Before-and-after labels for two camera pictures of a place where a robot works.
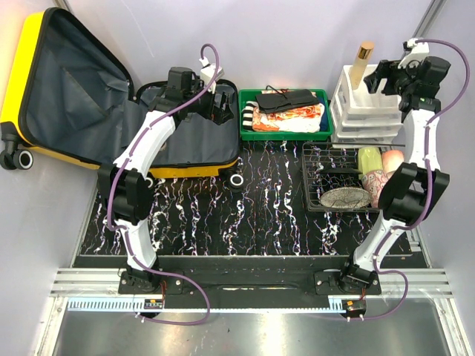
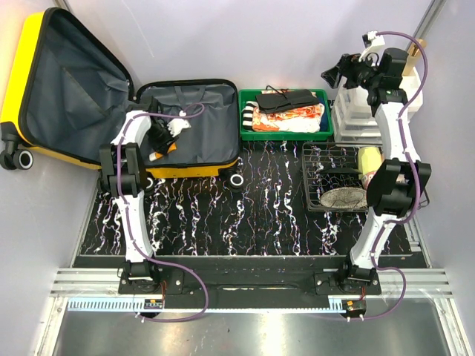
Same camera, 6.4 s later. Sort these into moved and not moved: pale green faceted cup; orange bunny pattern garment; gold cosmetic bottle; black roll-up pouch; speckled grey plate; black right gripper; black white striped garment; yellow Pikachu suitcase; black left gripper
Moved: black right gripper; black left gripper; gold cosmetic bottle
Not moved: black roll-up pouch; orange bunny pattern garment; black white striped garment; pale green faceted cup; yellow Pikachu suitcase; speckled grey plate
